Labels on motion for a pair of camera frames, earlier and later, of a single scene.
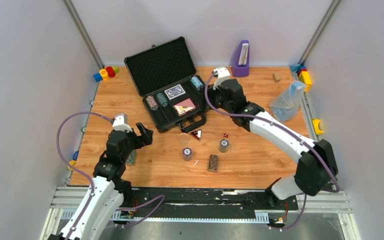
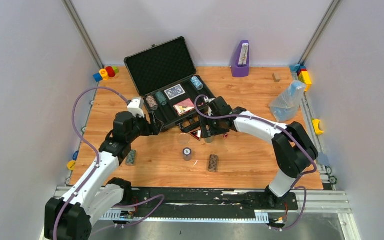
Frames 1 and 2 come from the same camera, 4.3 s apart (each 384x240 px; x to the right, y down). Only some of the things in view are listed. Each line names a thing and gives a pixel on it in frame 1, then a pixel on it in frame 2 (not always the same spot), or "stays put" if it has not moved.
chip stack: x=223 y=146 → x=209 y=140
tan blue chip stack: x=152 y=103 stays put
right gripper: x=211 y=93 → x=205 y=121
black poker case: x=165 y=77 stays put
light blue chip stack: x=196 y=82 stays put
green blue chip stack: x=162 y=100 stays put
